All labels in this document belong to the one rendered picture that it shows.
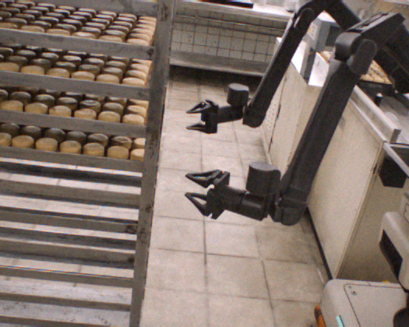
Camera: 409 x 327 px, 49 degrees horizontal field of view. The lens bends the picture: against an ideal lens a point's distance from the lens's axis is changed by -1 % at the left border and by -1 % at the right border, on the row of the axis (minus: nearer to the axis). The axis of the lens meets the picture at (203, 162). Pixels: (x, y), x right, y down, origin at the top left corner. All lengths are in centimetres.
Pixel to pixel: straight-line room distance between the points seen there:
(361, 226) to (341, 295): 36
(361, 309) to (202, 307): 68
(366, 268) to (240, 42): 387
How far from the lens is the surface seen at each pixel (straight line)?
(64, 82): 103
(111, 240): 173
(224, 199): 103
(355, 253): 223
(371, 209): 211
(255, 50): 569
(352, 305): 192
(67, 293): 193
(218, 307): 214
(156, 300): 212
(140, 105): 119
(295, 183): 101
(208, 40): 562
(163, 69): 96
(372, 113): 214
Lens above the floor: 147
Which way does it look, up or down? 26 degrees down
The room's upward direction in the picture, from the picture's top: 9 degrees clockwise
